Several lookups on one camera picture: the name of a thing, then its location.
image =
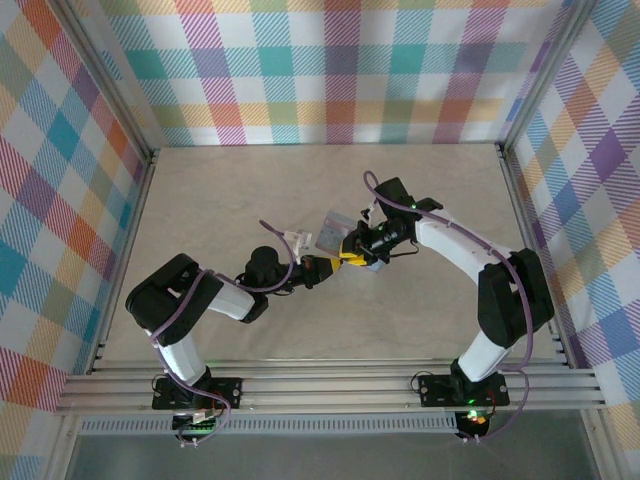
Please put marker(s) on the aluminium frame post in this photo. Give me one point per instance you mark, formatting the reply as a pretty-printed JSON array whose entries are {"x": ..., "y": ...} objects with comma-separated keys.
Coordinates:
[
  {"x": 545, "y": 75},
  {"x": 105, "y": 75}
]

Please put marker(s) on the aluminium mounting rail beam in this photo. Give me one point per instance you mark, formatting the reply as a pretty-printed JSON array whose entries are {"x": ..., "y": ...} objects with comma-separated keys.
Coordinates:
[{"x": 325, "y": 392}]

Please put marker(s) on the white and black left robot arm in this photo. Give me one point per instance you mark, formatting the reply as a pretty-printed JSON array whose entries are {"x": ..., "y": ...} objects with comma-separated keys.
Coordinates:
[{"x": 160, "y": 300}]

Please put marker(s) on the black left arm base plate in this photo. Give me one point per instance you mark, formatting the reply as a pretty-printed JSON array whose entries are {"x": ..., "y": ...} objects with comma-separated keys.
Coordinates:
[{"x": 227, "y": 392}]

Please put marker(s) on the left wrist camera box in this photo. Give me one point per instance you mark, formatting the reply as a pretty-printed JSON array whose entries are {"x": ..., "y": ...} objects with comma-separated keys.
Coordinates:
[{"x": 300, "y": 239}]

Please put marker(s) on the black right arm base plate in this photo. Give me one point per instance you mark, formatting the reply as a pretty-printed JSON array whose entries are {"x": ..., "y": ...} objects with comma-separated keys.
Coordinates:
[{"x": 435, "y": 392}]

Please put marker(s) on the red and green lit controller board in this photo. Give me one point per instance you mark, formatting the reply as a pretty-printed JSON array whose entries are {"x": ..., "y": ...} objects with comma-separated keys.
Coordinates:
[{"x": 475, "y": 419}]

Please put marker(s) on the aluminium frame leg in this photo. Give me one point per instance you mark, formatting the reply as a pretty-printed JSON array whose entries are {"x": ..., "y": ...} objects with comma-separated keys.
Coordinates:
[
  {"x": 62, "y": 450},
  {"x": 597, "y": 450}
]

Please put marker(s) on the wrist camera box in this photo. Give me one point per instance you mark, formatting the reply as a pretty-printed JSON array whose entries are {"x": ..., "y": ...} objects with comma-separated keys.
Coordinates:
[
  {"x": 369, "y": 210},
  {"x": 300, "y": 239}
]

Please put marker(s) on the aluminium side rail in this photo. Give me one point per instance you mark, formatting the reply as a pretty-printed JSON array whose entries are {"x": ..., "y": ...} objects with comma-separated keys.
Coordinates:
[
  {"x": 525, "y": 225},
  {"x": 134, "y": 225}
]

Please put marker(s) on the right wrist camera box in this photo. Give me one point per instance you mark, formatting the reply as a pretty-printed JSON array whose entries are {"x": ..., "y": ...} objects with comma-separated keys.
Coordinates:
[{"x": 369, "y": 210}]

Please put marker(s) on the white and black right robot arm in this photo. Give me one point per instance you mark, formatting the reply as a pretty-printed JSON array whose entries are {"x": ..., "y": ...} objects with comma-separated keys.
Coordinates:
[{"x": 510, "y": 305}]

